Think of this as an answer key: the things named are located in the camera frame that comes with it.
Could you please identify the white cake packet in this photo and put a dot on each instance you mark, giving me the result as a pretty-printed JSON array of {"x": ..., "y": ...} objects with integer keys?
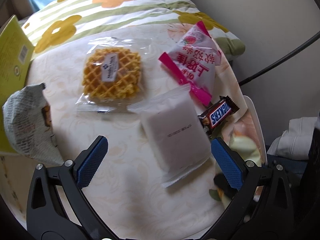
[{"x": 174, "y": 133}]

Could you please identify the packaged waffle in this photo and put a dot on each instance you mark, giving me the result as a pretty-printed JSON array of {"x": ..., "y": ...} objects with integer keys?
[{"x": 113, "y": 76}]

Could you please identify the folded white garment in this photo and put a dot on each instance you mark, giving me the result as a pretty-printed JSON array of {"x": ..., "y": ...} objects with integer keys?
[{"x": 295, "y": 142}]

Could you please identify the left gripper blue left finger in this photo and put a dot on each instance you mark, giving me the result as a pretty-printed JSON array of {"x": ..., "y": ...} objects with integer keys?
[{"x": 89, "y": 160}]

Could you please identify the cream floral tablecloth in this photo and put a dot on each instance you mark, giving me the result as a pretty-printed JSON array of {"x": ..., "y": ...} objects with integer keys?
[{"x": 126, "y": 190}]

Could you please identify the pink strawberry snack bag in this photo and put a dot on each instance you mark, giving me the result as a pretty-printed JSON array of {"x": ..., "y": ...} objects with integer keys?
[{"x": 193, "y": 60}]

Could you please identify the silver chips bag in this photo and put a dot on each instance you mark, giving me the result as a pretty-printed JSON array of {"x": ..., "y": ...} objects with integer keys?
[{"x": 28, "y": 125}]

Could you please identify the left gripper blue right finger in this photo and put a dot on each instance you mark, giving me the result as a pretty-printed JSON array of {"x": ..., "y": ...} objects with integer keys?
[{"x": 230, "y": 163}]

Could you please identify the snickers bar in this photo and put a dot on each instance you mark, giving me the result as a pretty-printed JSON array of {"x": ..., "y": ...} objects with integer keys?
[{"x": 217, "y": 113}]

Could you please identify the green cardboard box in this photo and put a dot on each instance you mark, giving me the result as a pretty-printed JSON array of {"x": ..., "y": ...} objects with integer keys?
[{"x": 15, "y": 51}]

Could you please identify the black clothes rack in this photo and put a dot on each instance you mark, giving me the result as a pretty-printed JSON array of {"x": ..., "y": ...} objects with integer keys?
[{"x": 285, "y": 58}]

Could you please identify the floral striped quilt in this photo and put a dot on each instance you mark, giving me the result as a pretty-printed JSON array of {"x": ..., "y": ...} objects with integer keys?
[{"x": 63, "y": 21}]

